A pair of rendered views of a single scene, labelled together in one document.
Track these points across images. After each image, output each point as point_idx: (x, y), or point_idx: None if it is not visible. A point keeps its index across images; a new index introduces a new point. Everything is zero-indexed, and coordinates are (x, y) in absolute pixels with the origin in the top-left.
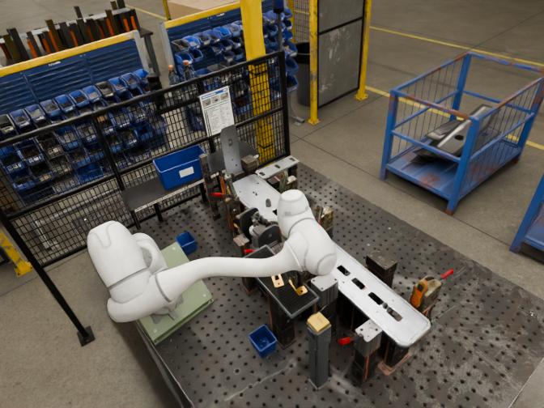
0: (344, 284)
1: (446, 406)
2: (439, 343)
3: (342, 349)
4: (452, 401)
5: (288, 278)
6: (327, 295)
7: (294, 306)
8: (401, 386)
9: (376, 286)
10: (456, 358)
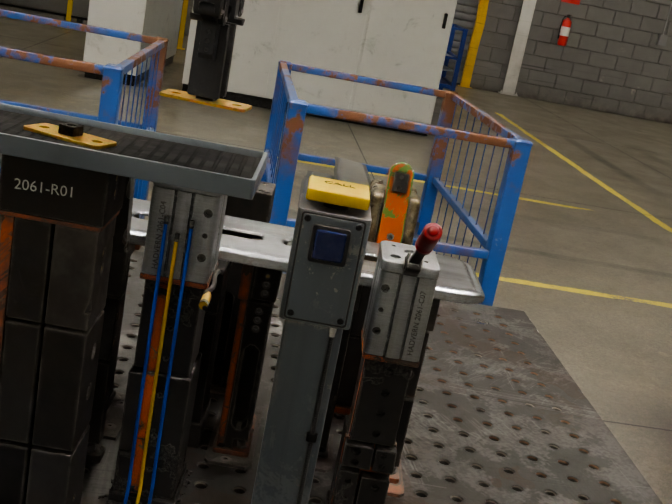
0: None
1: (556, 490)
2: (416, 403)
3: (241, 495)
4: (553, 478)
5: (220, 10)
6: (218, 226)
7: (225, 172)
8: (450, 500)
9: (283, 231)
10: (468, 413)
